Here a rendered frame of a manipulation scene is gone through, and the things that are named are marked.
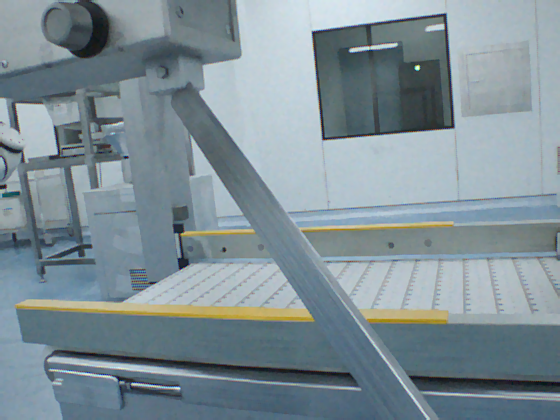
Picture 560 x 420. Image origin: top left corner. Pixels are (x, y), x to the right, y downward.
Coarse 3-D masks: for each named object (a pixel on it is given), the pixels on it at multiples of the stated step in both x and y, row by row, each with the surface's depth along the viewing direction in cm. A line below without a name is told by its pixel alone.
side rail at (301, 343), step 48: (48, 336) 39; (96, 336) 37; (144, 336) 35; (192, 336) 34; (240, 336) 33; (288, 336) 32; (384, 336) 29; (432, 336) 28; (480, 336) 27; (528, 336) 27
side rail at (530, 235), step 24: (192, 240) 64; (216, 240) 63; (240, 240) 62; (312, 240) 59; (336, 240) 58; (360, 240) 57; (384, 240) 56; (408, 240) 55; (432, 240) 54; (456, 240) 53; (480, 240) 52; (504, 240) 51; (528, 240) 51; (552, 240) 50
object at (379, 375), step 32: (160, 64) 32; (192, 64) 32; (192, 96) 31; (192, 128) 31; (224, 128) 29; (224, 160) 29; (256, 192) 26; (256, 224) 27; (288, 224) 25; (288, 256) 25; (320, 288) 23; (320, 320) 23; (352, 320) 22; (352, 352) 22; (384, 352) 21; (384, 384) 21; (384, 416) 21; (416, 416) 19
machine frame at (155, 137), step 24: (120, 96) 66; (144, 96) 64; (168, 96) 66; (144, 120) 65; (168, 120) 66; (144, 144) 66; (168, 144) 66; (144, 168) 67; (168, 168) 66; (144, 192) 67; (168, 192) 66; (144, 216) 68; (168, 216) 67; (192, 216) 71; (144, 240) 69; (168, 240) 67; (168, 264) 68
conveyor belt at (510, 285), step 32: (160, 288) 54; (192, 288) 53; (224, 288) 52; (256, 288) 51; (288, 288) 50; (352, 288) 47; (384, 288) 46; (416, 288) 45; (448, 288) 44; (480, 288) 43; (512, 288) 42; (544, 288) 41; (96, 352) 40; (128, 352) 39
